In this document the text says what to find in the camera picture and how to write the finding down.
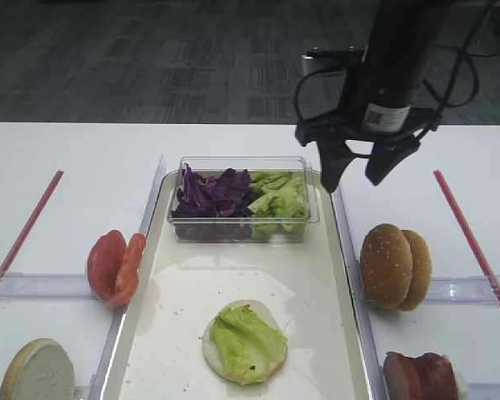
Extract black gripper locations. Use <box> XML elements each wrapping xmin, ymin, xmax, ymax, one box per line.
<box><xmin>295</xmin><ymin>72</ymin><xmax>442</xmax><ymax>193</ymax></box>

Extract green lettuce leaf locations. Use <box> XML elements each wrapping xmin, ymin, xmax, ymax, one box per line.
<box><xmin>210</xmin><ymin>303</ymin><xmax>289</xmax><ymax>387</ymax></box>

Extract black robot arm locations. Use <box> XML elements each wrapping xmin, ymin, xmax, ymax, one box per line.
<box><xmin>293</xmin><ymin>1</ymin><xmax>449</xmax><ymax>193</ymax></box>

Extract green lettuce pile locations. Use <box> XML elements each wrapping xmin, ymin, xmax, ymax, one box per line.
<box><xmin>247</xmin><ymin>172</ymin><xmax>307</xmax><ymax>241</ymax></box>

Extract front meat patty slice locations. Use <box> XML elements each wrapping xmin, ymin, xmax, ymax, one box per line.
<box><xmin>383</xmin><ymin>352</ymin><xmax>422</xmax><ymax>400</ymax></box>

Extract front sesame bun top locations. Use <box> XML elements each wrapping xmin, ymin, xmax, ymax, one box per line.
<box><xmin>359</xmin><ymin>223</ymin><xmax>413</xmax><ymax>309</ymax></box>

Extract sesame bun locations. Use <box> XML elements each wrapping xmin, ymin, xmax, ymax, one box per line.
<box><xmin>359</xmin><ymin>223</ymin><xmax>413</xmax><ymax>309</ymax></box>
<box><xmin>397</xmin><ymin>230</ymin><xmax>433</xmax><ymax>312</ymax></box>

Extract rear sesame bun top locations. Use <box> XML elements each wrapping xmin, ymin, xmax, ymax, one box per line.
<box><xmin>397</xmin><ymin>230</ymin><xmax>433</xmax><ymax>312</ymax></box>

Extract purple cabbage leaves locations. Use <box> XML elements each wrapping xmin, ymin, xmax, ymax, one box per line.
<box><xmin>171</xmin><ymin>164</ymin><xmax>259</xmax><ymax>218</ymax></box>

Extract clear plastic food container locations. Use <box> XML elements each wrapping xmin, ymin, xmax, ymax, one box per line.
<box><xmin>167</xmin><ymin>156</ymin><xmax>319</xmax><ymax>243</ymax></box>

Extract bottom bun slice on tray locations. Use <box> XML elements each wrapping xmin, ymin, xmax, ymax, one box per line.
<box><xmin>202</xmin><ymin>298</ymin><xmax>289</xmax><ymax>383</ymax></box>

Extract clear holder upper right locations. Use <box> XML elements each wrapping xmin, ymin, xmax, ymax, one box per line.
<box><xmin>423</xmin><ymin>275</ymin><xmax>500</xmax><ymax>306</ymax></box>

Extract clear holder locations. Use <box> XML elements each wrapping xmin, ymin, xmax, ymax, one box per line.
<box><xmin>0</xmin><ymin>272</ymin><xmax>96</xmax><ymax>300</ymax></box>
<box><xmin>73</xmin><ymin>375</ymin><xmax>95</xmax><ymax>400</ymax></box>
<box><xmin>423</xmin><ymin>275</ymin><xmax>500</xmax><ymax>306</ymax></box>
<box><xmin>458</xmin><ymin>382</ymin><xmax>500</xmax><ymax>400</ymax></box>

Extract right red strip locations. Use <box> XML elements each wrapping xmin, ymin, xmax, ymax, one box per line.
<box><xmin>433</xmin><ymin>170</ymin><xmax>500</xmax><ymax>307</ymax></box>

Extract red strip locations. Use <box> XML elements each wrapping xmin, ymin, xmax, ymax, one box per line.
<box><xmin>0</xmin><ymin>170</ymin><xmax>64</xmax><ymax>282</ymax></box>
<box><xmin>433</xmin><ymin>170</ymin><xmax>500</xmax><ymax>307</ymax></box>

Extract clear holder lower right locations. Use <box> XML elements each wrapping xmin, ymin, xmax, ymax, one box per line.
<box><xmin>458</xmin><ymin>382</ymin><xmax>500</xmax><ymax>400</ymax></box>

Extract cream metal tray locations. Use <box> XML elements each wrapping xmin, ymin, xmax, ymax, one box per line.
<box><xmin>107</xmin><ymin>172</ymin><xmax>369</xmax><ymax>399</ymax></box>

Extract left red strip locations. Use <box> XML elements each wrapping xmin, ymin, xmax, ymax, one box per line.
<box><xmin>0</xmin><ymin>170</ymin><xmax>64</xmax><ymax>282</ymax></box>

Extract clear holder lower left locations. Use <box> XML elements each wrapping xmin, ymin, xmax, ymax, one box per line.
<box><xmin>73</xmin><ymin>375</ymin><xmax>95</xmax><ymax>400</ymax></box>

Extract clear holder upper left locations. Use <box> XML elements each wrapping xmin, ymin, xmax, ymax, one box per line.
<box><xmin>0</xmin><ymin>272</ymin><xmax>96</xmax><ymax>300</ymax></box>

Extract upright bun half left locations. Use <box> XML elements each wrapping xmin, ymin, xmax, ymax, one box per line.
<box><xmin>0</xmin><ymin>337</ymin><xmax>75</xmax><ymax>400</ymax></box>

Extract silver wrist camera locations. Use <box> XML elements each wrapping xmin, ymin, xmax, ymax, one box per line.
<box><xmin>299</xmin><ymin>47</ymin><xmax>368</xmax><ymax>83</ymax></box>

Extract black cable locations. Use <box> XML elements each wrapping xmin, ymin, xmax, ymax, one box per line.
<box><xmin>293</xmin><ymin>0</ymin><xmax>500</xmax><ymax>159</ymax></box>

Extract right long clear rail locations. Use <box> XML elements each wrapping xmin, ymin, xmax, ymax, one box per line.
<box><xmin>332</xmin><ymin>183</ymin><xmax>388</xmax><ymax>399</ymax></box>

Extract long clear rail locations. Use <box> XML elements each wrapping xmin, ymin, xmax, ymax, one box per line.
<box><xmin>83</xmin><ymin>155</ymin><xmax>167</xmax><ymax>399</ymax></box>
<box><xmin>332</xmin><ymin>183</ymin><xmax>388</xmax><ymax>399</ymax></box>

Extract left long clear rail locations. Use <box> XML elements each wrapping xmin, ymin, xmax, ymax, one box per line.
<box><xmin>83</xmin><ymin>155</ymin><xmax>167</xmax><ymax>399</ymax></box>

